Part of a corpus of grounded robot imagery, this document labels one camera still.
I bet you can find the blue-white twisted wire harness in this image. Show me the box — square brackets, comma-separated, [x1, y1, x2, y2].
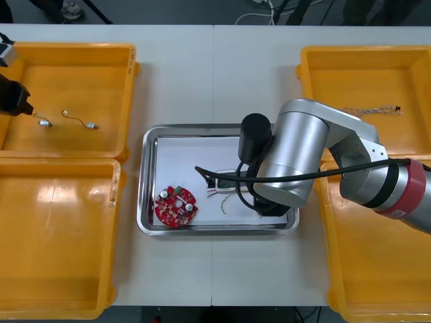
[341, 105, 404, 117]

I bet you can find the red black green-yellow wire harness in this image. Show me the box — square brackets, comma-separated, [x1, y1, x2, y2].
[205, 188, 265, 221]

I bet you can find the round red circuit board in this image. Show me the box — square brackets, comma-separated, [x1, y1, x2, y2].
[154, 185, 200, 229]

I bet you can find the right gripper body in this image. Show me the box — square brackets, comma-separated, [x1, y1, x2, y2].
[254, 197, 291, 219]

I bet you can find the white floor cable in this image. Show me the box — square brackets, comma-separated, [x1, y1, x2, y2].
[234, 0, 276, 26]

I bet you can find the yellow-orange plastic bin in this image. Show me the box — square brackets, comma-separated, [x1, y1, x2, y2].
[0, 157, 128, 320]
[295, 45, 431, 169]
[0, 42, 141, 164]
[312, 160, 431, 323]

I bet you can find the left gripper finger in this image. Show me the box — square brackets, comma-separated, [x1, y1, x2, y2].
[15, 83, 36, 116]

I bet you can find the black stand leg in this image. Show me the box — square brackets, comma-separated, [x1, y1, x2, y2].
[285, 0, 312, 26]
[80, 0, 114, 25]

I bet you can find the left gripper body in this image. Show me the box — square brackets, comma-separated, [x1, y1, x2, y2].
[0, 73, 24, 117]

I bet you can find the white sheet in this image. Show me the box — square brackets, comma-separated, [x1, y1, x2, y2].
[153, 134, 292, 228]

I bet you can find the steel tray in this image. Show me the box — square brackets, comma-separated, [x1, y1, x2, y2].
[136, 123, 300, 237]

